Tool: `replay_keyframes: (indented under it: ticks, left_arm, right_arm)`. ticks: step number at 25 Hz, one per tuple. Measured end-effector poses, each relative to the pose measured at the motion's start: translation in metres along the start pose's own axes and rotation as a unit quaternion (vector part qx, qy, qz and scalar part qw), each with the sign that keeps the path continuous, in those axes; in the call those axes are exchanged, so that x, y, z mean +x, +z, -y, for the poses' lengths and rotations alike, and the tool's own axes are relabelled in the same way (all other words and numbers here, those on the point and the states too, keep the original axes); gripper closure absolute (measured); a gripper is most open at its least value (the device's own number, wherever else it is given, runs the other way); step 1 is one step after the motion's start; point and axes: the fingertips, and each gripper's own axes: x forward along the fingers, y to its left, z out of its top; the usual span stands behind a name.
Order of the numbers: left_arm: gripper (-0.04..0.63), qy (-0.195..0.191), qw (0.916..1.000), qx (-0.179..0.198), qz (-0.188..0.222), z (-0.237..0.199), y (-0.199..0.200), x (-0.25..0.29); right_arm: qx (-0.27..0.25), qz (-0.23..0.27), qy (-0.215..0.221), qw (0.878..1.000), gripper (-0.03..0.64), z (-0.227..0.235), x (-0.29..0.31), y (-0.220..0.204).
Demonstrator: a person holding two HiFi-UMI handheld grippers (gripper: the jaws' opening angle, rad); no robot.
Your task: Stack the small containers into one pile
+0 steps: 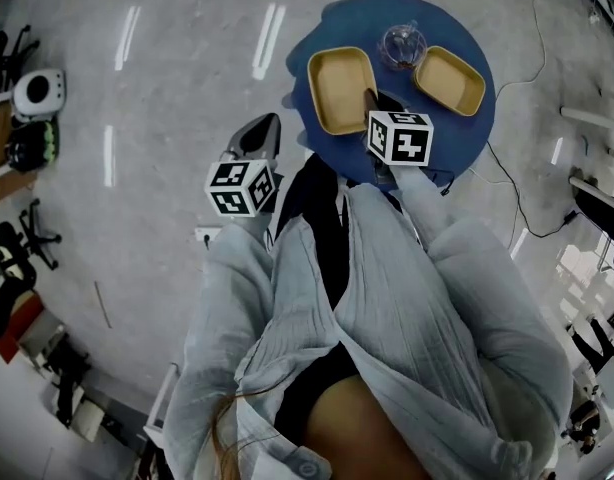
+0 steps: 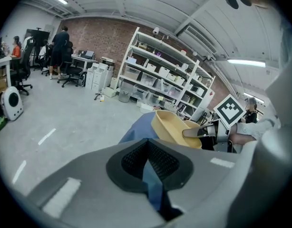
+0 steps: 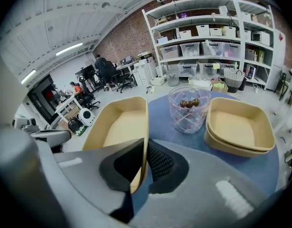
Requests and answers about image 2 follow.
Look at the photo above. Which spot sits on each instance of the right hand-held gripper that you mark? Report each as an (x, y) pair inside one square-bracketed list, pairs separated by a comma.
[(229, 110)]

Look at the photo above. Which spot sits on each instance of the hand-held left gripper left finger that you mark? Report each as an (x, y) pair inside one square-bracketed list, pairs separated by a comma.
[(89, 186)]

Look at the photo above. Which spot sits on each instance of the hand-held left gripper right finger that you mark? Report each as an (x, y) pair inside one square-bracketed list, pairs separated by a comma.
[(207, 174)]

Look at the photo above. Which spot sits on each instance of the yellow tray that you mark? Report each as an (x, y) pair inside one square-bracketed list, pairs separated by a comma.
[(169, 127), (192, 123)]

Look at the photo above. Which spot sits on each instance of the person's right forearm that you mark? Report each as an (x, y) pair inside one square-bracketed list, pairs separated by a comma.
[(250, 128)]

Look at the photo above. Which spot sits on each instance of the white flat box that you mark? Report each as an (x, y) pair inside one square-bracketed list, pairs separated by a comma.
[(146, 108)]

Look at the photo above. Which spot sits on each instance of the round table with blue cloth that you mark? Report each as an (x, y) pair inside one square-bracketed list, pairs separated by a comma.
[(139, 129)]

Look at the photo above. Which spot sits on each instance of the white shelving rack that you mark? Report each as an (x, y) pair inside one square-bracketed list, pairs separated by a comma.
[(160, 75)]

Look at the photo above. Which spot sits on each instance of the row of clear storage bins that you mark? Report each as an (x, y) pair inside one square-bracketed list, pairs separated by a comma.
[(148, 79)]

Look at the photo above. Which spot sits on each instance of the mesh trash bin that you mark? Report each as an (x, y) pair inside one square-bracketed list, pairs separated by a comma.
[(124, 96)]

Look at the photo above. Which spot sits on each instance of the yellow and white bottle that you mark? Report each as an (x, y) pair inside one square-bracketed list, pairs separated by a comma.
[(102, 97)]

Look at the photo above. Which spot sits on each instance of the white storage box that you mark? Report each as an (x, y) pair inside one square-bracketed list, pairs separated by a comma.
[(109, 92)]

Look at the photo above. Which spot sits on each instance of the person's grey shirt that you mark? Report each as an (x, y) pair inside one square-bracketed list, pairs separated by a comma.
[(286, 91)]

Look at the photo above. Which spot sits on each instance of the ceiling air conditioner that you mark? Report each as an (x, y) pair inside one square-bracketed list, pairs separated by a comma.
[(198, 39)]

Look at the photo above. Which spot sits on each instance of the white drawer cabinet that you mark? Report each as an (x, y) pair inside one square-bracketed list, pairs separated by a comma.
[(104, 78), (91, 76)]

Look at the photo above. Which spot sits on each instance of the white round-window carrier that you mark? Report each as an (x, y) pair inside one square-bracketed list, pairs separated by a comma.
[(12, 103)]

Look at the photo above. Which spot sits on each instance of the black office chair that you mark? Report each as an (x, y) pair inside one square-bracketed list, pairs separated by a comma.
[(45, 60), (70, 68), (21, 72)]

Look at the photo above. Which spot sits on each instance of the white printer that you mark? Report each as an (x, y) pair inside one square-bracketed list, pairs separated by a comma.
[(108, 60)]

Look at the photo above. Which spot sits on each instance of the white desk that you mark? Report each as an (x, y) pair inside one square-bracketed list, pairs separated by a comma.
[(2, 63), (84, 60)]

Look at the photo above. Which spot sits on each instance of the open laptop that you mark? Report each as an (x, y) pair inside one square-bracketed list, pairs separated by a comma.
[(89, 54)]

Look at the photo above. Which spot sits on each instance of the black display on stand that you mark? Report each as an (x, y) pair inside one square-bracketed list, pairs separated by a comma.
[(37, 35)]

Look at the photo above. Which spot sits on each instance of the white security camera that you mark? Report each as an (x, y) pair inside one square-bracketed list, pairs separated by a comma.
[(156, 31)]

